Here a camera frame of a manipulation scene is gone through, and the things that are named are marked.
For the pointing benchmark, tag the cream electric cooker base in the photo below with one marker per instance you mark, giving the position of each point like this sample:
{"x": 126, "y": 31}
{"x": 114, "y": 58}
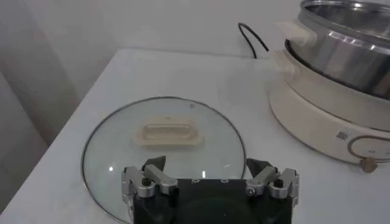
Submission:
{"x": 320, "y": 128}

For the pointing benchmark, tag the stainless steel steamer basket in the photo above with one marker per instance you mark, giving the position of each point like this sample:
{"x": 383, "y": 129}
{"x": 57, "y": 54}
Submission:
{"x": 344, "y": 61}

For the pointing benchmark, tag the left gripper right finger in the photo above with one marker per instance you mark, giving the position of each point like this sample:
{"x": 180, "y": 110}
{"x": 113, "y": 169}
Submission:
{"x": 265, "y": 178}

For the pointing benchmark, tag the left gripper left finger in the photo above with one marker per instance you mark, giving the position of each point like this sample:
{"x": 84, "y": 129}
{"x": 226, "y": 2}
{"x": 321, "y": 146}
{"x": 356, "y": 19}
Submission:
{"x": 158, "y": 178}

